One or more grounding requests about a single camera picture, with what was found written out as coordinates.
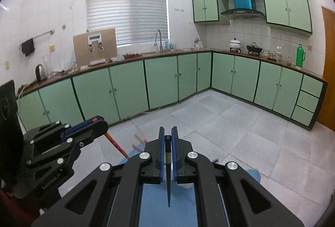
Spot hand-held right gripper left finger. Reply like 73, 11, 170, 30
31, 126, 165, 227

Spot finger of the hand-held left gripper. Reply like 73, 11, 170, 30
26, 119, 109, 169
23, 115, 104, 146

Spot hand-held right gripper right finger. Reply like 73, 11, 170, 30
171, 126, 305, 227

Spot black chopstick with silver band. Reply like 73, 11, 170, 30
165, 135, 172, 208

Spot red handled wooden chopstick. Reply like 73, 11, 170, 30
91, 117, 130, 160

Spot blue tablecloth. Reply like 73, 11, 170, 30
118, 143, 262, 227

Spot green lower kitchen cabinets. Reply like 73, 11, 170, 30
16, 50, 328, 133

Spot steel electric kettle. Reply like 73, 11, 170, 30
35, 64, 45, 82

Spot clear glass pitcher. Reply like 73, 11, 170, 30
43, 55, 54, 79

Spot black flat panel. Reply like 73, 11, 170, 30
0, 79, 23, 181

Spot cardboard board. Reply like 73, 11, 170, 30
73, 28, 117, 65

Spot dark towel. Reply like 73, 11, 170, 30
21, 38, 35, 57

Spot brown kitchen countertop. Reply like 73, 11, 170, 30
15, 47, 328, 100

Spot chrome sink faucet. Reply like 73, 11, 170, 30
153, 29, 163, 52

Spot white window blind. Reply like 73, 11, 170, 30
86, 0, 168, 47

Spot white cooking pot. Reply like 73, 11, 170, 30
229, 38, 242, 53

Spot black wok with lid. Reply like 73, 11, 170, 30
246, 43, 263, 56

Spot green thermos flask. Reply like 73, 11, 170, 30
295, 44, 306, 68

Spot range hood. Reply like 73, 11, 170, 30
220, 0, 266, 20

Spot wooden door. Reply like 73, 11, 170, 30
316, 6, 335, 131

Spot metal towel rail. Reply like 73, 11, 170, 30
20, 29, 55, 46

